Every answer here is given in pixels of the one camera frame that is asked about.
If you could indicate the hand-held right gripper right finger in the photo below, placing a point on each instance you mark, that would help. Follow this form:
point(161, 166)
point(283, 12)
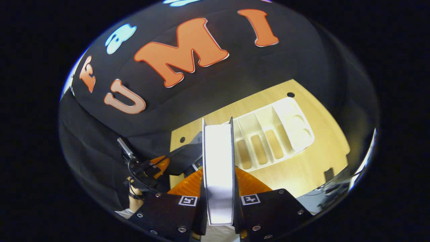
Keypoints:
point(275, 211)

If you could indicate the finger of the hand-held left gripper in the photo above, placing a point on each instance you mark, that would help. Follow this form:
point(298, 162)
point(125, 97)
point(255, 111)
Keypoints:
point(161, 166)

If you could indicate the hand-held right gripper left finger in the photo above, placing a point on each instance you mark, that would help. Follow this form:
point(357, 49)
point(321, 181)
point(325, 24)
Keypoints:
point(161, 215)

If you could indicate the portrait cover book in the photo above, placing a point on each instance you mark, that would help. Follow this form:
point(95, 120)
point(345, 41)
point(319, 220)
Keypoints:
point(218, 168)

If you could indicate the white bookshelf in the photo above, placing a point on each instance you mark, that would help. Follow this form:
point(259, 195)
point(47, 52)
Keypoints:
point(295, 134)

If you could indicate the black backdrop cloth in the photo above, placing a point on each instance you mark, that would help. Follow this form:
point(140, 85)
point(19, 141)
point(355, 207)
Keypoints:
point(285, 64)

